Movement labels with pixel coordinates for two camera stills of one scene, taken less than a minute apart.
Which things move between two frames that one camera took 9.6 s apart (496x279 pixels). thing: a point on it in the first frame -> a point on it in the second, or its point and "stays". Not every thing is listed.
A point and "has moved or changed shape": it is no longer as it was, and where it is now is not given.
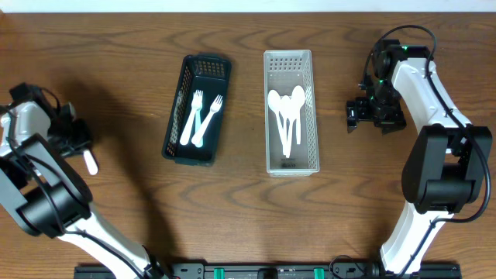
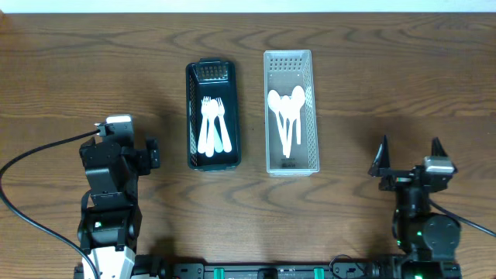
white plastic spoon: (297, 100) -> (286, 108)
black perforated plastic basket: (211, 75) -> (212, 77)
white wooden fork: (196, 105) -> (221, 111)
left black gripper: (77, 136) -> (149, 156)
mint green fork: (198, 125) -> (218, 142)
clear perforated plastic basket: (284, 70) stays
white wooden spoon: (90, 162) has moved or changed shape
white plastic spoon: (274, 100) stays
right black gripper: (357, 111) -> (401, 182)
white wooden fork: (196, 105) -> (205, 106)
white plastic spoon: (298, 100) stays
